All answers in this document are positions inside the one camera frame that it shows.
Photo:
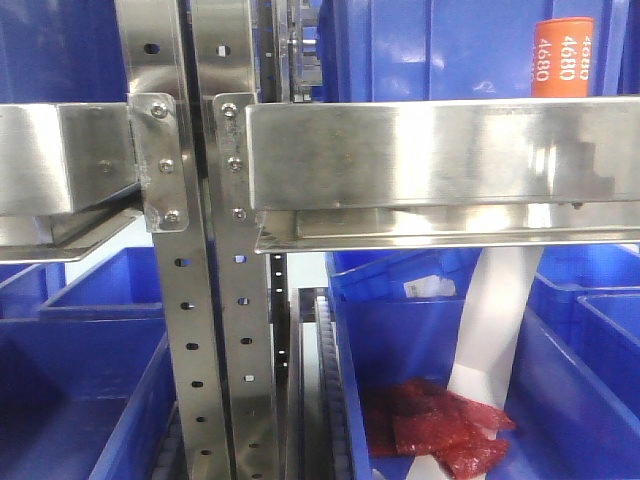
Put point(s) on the orange cylindrical capacitor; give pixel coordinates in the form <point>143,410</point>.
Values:
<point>562,56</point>

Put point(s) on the steel shelf upright right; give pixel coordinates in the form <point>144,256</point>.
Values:
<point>224,49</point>

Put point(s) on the steel shelf upright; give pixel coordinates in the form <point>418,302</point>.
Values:
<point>224,49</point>
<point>154,38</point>

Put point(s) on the steel shelf beam left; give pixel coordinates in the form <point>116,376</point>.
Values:
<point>68,179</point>

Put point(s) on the steel shelf upright left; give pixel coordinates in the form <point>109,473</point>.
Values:
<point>154,38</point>

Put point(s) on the blue bin lower middle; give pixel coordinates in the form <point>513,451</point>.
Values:
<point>397,317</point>

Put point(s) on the blue bin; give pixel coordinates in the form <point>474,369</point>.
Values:
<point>442,50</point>
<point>589,296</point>
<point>61,51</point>
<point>397,317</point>
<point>86,380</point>

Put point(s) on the white paper strip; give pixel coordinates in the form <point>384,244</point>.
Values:
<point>490,323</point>

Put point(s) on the blue bin upper right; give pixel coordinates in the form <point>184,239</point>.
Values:
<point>442,50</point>

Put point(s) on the red plastic bag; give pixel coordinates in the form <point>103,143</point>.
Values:
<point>418,418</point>

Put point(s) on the blue bin lower left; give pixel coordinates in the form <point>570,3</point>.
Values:
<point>86,380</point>

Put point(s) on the blue bin lower right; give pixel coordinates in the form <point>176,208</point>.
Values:
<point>589,296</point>

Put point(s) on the blue bin upper left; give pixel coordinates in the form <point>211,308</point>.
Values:
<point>61,51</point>

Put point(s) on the black roller rail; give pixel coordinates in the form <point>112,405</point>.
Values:
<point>326,445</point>

